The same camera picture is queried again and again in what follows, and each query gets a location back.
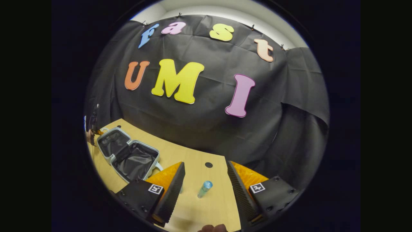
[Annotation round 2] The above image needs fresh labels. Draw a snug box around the row of black cloth clips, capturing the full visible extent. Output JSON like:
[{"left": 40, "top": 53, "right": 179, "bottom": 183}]
[{"left": 142, "top": 12, "right": 287, "bottom": 51}]

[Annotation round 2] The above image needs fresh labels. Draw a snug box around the black backdrop cloth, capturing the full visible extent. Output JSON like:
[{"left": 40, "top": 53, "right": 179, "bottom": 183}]
[{"left": 84, "top": 14, "right": 330, "bottom": 190}]

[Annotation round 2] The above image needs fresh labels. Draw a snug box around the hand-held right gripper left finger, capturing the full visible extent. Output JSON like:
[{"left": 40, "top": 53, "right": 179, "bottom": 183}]
[{"left": 111, "top": 161, "right": 186, "bottom": 227}]

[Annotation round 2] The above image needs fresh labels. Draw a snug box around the blue metallic cosmetic bottle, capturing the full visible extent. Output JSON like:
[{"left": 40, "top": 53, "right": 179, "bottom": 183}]
[{"left": 197, "top": 180, "right": 213, "bottom": 199}]

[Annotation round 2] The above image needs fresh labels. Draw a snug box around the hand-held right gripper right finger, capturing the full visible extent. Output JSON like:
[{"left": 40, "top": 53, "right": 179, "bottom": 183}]
[{"left": 226, "top": 160, "right": 301, "bottom": 231}]

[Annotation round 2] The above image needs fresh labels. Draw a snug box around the pale blue small suitcase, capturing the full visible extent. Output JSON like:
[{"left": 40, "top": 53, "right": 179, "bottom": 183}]
[{"left": 96, "top": 127, "right": 164, "bottom": 183}]

